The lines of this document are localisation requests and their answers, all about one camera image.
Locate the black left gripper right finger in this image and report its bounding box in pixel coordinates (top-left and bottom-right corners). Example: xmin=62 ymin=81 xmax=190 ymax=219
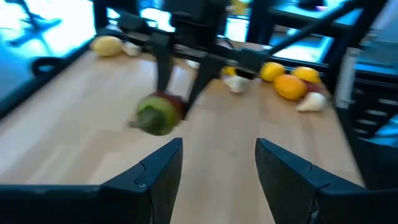
xmin=254 ymin=137 xmax=398 ymax=224

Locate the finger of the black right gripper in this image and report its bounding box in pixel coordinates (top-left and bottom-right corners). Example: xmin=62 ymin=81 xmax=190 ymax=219
xmin=185 ymin=55 xmax=224 ymax=108
xmin=152 ymin=34 xmax=175 ymax=94

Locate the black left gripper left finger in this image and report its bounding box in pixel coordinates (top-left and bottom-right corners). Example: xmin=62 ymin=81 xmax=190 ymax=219
xmin=0 ymin=137 xmax=184 ymax=224

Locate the white garlic bulb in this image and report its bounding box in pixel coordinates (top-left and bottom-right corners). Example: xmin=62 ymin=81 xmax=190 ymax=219
xmin=224 ymin=74 xmax=251 ymax=94
xmin=295 ymin=91 xmax=327 ymax=113
xmin=121 ymin=41 xmax=142 ymax=57
xmin=186 ymin=58 xmax=201 ymax=70

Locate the orange fruit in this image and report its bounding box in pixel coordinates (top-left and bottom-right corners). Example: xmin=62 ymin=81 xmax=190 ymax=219
xmin=273 ymin=73 xmax=307 ymax=101

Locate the black metal table frame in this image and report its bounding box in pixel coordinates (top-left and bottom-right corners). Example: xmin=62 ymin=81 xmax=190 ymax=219
xmin=0 ymin=0 xmax=398 ymax=150

